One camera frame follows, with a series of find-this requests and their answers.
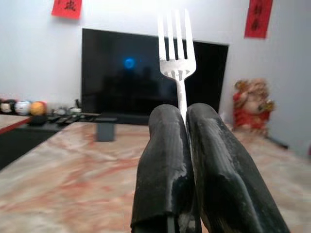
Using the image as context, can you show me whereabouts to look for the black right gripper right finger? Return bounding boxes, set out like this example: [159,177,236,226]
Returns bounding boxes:
[185,102,292,233]

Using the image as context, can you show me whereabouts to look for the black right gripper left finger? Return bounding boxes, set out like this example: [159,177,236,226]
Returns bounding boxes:
[130,104,202,233]

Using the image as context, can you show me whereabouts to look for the silver metal fork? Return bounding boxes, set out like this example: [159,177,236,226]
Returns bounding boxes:
[157,9,197,161]

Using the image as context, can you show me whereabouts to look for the grey television stand foot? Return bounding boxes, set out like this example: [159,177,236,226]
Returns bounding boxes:
[96,122,116,142]

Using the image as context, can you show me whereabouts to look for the red and gold figurine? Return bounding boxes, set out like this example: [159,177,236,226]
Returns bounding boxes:
[233,78,276,136]

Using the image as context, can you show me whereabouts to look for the black flat screen television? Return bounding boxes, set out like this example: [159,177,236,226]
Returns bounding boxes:
[81,28,230,126]

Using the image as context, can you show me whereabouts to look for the small teapot set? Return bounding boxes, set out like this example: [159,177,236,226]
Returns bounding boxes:
[53,105,82,116]

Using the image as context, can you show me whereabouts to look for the black remote control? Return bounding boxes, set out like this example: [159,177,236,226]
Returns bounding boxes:
[56,115,78,126]

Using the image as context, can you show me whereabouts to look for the black round object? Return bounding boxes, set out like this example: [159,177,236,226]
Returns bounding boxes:
[29,116,47,126]

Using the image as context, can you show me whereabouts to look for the orange round figurine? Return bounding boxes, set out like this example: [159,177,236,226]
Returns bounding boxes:
[30,100,47,117]

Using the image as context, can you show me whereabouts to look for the red paper couplet strip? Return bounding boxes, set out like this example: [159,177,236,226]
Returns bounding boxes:
[243,0,274,39]

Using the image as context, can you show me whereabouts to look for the black and white round figurine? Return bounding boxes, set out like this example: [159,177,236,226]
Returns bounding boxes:
[0,99,16,114]

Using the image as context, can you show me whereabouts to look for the red paper square with calligraphy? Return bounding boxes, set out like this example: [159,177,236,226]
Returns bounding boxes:
[51,0,83,20]

